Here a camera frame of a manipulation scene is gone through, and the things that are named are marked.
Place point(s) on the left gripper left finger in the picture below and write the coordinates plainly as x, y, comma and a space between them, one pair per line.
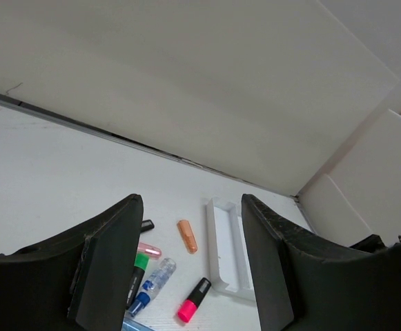
76, 280

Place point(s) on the blue cap black highlighter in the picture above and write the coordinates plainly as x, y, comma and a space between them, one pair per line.
147, 225

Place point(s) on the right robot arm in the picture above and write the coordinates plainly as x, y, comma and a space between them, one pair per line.
372, 244

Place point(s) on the pink translucent marker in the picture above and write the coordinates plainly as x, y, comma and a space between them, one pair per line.
151, 251

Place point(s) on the white divided organizer tray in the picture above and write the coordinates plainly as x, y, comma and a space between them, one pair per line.
230, 271

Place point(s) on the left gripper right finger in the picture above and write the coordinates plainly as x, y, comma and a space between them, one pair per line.
305, 282

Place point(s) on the green cap black highlighter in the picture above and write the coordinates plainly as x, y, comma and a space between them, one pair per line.
140, 265

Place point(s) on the orange translucent marker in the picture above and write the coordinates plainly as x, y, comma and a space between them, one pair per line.
187, 235

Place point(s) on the clear glue bottle blue cap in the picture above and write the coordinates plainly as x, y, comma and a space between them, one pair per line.
152, 286

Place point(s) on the light blue translucent marker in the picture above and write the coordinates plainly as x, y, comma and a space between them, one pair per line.
131, 325

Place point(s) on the pink cap black highlighter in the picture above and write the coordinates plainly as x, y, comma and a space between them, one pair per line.
191, 304

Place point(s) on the aluminium rail back edge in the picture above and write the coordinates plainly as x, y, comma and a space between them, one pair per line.
43, 155

